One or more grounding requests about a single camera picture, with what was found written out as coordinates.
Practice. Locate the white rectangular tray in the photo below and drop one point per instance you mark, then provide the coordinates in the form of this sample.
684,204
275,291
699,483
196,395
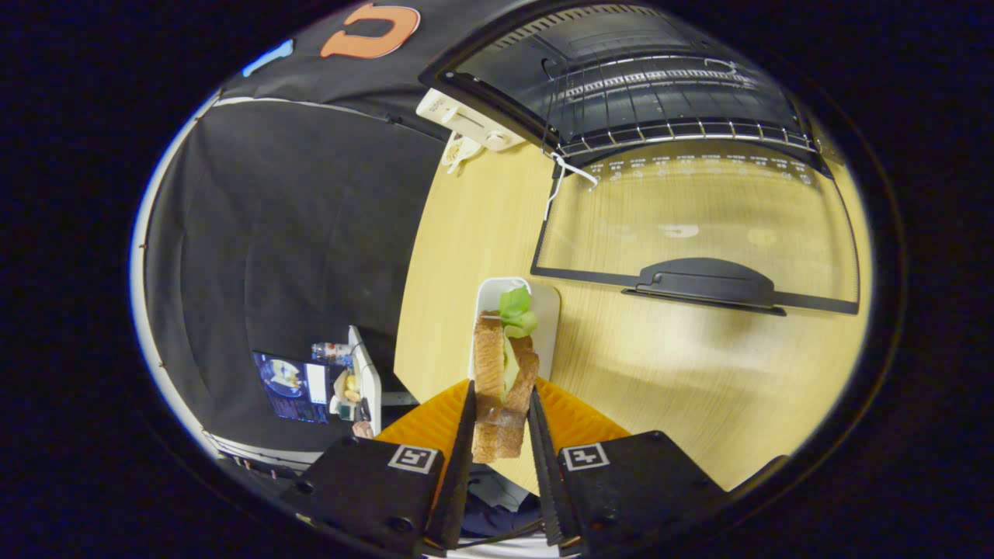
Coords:
547,326

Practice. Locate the lit computer screen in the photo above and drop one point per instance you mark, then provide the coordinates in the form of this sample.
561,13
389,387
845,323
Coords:
291,384

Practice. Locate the black backdrop cloth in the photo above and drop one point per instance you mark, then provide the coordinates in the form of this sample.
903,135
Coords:
295,233

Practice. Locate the white board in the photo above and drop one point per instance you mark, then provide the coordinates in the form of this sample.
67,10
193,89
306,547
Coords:
366,380

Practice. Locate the clear plastic bottle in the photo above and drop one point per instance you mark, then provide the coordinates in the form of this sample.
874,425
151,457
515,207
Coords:
330,351

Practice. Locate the black toaster oven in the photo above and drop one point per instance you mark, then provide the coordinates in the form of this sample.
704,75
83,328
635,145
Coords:
660,85

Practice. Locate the person's dark clothing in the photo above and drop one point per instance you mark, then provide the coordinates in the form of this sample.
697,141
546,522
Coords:
497,516

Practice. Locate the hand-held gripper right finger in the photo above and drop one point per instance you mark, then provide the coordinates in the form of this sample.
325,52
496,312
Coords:
543,481

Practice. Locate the white pop-up toaster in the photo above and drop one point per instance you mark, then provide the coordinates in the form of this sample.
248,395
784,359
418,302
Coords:
466,120

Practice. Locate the toasted sandwich with lettuce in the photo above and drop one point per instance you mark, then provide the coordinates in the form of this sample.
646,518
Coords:
489,365

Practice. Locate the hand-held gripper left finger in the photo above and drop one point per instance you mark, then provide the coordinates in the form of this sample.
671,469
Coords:
458,466

